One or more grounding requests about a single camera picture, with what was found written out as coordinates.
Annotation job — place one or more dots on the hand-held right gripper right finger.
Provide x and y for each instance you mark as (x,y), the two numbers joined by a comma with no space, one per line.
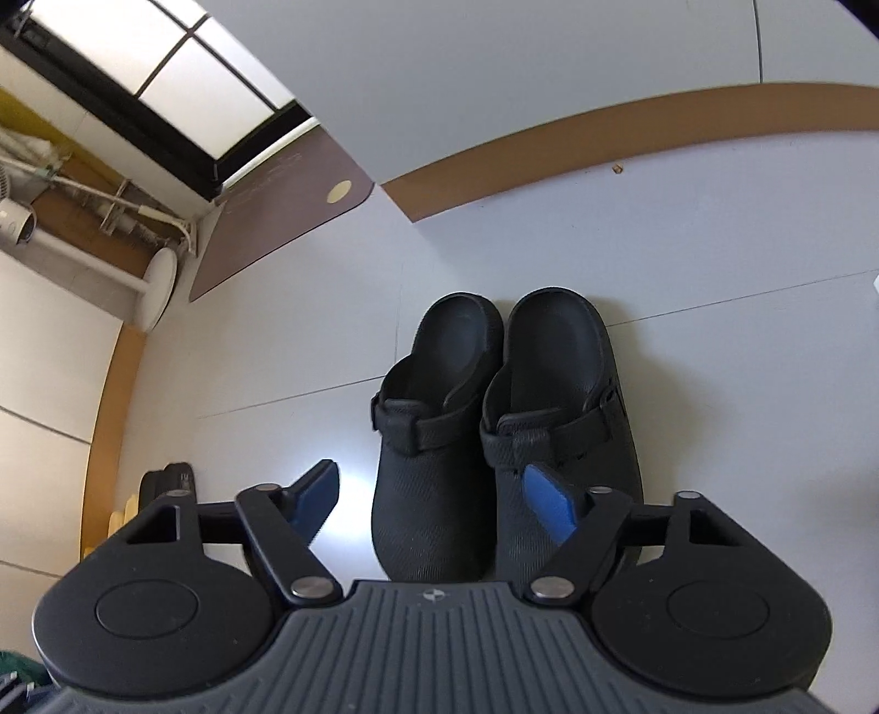
(549,504)

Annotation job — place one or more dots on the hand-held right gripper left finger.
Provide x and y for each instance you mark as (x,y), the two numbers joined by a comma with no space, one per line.
(316,498)

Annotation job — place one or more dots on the black textured clog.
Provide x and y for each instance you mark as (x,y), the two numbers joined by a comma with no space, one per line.
(426,494)
(556,343)

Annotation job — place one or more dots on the white standing fan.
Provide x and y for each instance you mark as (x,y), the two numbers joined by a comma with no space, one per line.
(161,285)

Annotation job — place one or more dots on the brown floor mat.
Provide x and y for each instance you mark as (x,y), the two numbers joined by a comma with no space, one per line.
(275,213)

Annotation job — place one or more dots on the cleaning mop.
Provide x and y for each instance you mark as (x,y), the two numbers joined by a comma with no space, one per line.
(96,196)

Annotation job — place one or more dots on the black framed glass door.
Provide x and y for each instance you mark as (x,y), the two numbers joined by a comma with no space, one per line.
(137,127)

